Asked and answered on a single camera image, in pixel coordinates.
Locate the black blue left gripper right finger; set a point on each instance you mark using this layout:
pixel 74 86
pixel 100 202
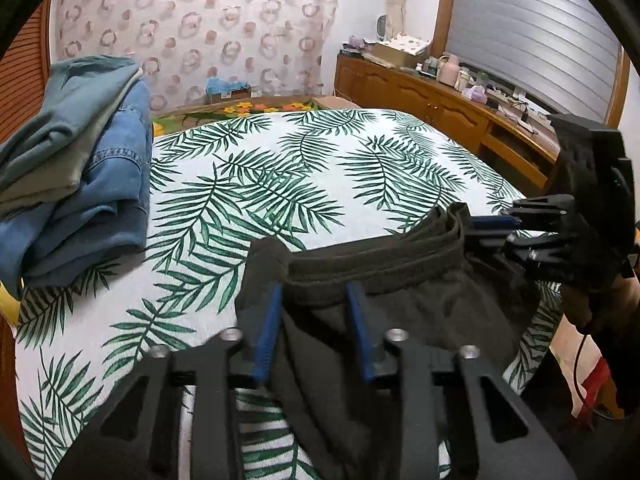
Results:
pixel 369 329

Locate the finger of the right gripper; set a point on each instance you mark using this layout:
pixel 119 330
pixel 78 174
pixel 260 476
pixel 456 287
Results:
pixel 487 250
pixel 500 221

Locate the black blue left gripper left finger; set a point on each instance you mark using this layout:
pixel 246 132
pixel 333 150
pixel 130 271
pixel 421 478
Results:
pixel 260 324

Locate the black pants with white logo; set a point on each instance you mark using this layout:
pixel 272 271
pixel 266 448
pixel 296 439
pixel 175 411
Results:
pixel 338 304

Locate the person's right hand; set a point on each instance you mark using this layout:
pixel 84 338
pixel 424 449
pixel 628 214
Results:
pixel 591 311

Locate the wooden sideboard cabinet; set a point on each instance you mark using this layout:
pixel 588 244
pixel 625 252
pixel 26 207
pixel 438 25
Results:
pixel 502 143

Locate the leaf print bed sheet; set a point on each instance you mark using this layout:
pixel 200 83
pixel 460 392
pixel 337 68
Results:
pixel 311 179

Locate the pink thermos jug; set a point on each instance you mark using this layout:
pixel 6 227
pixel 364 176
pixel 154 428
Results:
pixel 448 70

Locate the folded blue denim jeans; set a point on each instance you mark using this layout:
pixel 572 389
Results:
pixel 53 243

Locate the cardboard box on cabinet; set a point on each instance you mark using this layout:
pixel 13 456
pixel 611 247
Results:
pixel 402 50

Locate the grey roller window blind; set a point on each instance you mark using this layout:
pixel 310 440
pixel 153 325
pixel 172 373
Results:
pixel 560 51

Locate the floral floor mat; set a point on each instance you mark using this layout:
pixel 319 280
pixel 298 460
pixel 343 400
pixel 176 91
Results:
pixel 190 117

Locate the blue item in box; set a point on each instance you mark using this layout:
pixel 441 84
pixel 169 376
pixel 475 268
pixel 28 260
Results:
pixel 218 90

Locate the yellow pillow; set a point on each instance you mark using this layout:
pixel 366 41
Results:
pixel 9 306

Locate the folded grey-green pants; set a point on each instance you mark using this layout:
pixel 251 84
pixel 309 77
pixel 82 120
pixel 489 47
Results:
pixel 43 160

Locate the pink patterned curtain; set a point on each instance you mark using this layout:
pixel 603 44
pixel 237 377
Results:
pixel 186 46

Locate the wooden slatted headboard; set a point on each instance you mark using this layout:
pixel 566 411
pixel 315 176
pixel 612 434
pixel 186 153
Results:
pixel 24 72

